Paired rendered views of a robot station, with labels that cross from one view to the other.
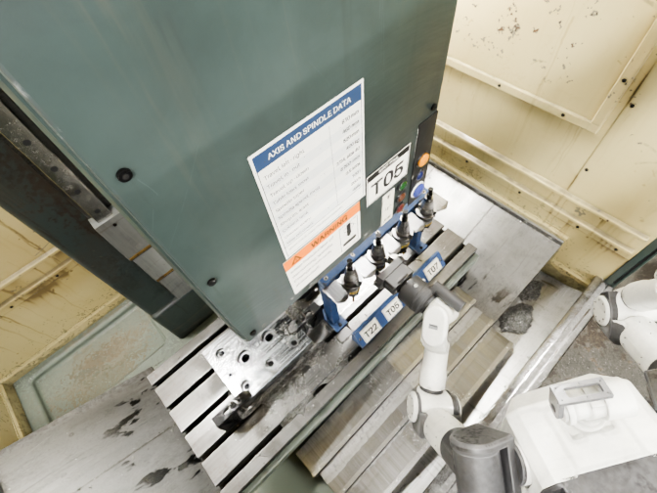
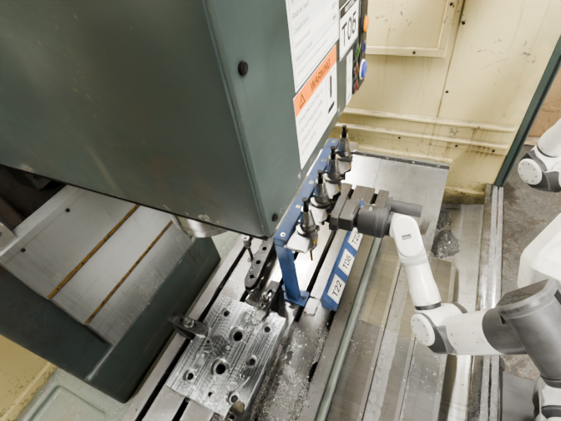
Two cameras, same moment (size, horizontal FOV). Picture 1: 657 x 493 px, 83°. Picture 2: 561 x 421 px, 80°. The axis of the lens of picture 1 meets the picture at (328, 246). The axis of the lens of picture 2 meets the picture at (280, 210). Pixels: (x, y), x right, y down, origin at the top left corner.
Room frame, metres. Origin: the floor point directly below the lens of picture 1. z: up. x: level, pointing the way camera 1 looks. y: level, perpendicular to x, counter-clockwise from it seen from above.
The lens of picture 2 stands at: (-0.04, 0.24, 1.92)
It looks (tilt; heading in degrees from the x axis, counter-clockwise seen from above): 46 degrees down; 337
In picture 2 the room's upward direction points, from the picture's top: 11 degrees counter-clockwise
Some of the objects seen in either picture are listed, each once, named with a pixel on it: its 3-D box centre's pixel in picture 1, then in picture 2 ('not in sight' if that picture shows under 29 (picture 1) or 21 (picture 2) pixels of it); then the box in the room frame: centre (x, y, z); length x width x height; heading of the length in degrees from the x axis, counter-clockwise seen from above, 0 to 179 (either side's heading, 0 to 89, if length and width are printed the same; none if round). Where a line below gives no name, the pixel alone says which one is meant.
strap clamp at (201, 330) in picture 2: not in sight; (190, 327); (0.54, 0.36, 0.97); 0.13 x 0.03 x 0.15; 35
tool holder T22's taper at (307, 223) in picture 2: (350, 273); (306, 217); (0.48, -0.05, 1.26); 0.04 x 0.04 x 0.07
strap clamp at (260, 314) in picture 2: (305, 320); (268, 303); (0.47, 0.12, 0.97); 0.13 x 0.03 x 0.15; 125
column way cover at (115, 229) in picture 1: (199, 225); (123, 245); (0.81, 0.43, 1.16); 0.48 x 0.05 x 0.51; 125
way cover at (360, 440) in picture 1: (414, 392); (397, 342); (0.23, -0.22, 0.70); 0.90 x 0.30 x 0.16; 125
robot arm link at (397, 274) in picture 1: (402, 282); (355, 215); (0.45, -0.20, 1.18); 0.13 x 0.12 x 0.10; 125
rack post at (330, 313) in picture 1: (329, 302); (288, 271); (0.49, 0.03, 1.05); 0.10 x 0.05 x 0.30; 35
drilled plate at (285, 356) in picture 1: (258, 348); (230, 353); (0.41, 0.29, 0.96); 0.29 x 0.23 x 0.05; 125
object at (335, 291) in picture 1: (337, 292); (300, 243); (0.44, 0.00, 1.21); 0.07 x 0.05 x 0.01; 35
